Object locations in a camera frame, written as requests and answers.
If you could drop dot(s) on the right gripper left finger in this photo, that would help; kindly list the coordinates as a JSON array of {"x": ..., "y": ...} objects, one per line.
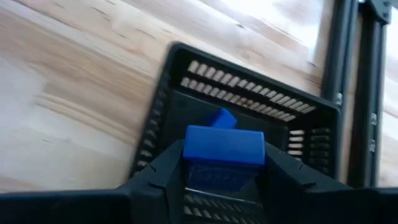
[{"x": 149, "y": 199}]

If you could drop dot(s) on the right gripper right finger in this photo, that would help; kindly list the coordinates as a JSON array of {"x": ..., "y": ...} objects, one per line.
[{"x": 311, "y": 205}]

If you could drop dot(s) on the black mesh basket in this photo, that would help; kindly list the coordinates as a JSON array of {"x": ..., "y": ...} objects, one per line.
[{"x": 186, "y": 105}]

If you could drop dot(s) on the blue charger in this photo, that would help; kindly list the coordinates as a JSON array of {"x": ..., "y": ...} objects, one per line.
[{"x": 224, "y": 144}]

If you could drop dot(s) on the black aluminium table frame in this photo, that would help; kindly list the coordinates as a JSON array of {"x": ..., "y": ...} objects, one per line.
[{"x": 367, "y": 93}]

